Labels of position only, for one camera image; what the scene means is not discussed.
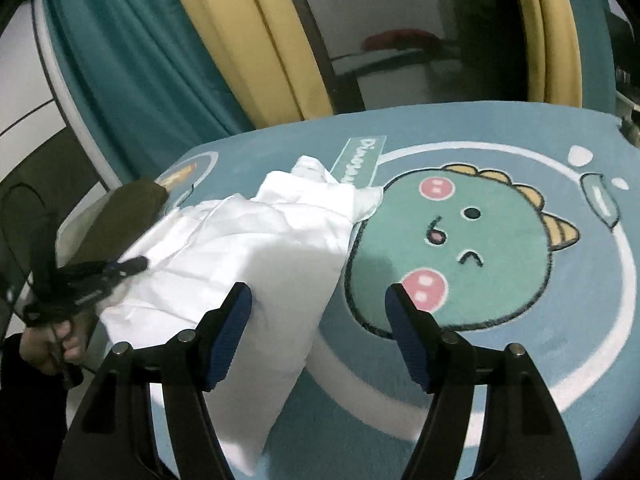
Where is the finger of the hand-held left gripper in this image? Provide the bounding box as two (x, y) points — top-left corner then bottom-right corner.
(102, 255), (150, 282)

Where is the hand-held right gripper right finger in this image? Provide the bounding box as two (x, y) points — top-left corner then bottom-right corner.
(385, 282), (583, 480)

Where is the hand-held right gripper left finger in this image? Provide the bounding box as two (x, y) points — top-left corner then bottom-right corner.
(55, 282), (253, 480)

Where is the white shirt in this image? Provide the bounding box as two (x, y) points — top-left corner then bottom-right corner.
(97, 156), (385, 478)

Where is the person's left forearm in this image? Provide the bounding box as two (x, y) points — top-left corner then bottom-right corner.
(0, 332), (68, 480)

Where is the person's left hand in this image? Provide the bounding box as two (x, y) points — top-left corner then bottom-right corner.
(20, 319), (90, 376)

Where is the olive green cloth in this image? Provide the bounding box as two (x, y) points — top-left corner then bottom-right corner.
(55, 179), (168, 281)

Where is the blue cartoon dinosaur rug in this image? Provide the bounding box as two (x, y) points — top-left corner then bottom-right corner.
(150, 100), (640, 480)

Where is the teal curtain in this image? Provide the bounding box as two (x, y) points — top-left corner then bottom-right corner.
(567, 0), (619, 117)
(40, 0), (256, 188)

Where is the yellow curtain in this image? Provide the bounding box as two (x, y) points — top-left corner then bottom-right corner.
(160, 0), (333, 128)
(505, 0), (583, 108)

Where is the dark glass window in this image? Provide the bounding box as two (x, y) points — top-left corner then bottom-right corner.
(277, 0), (531, 113)

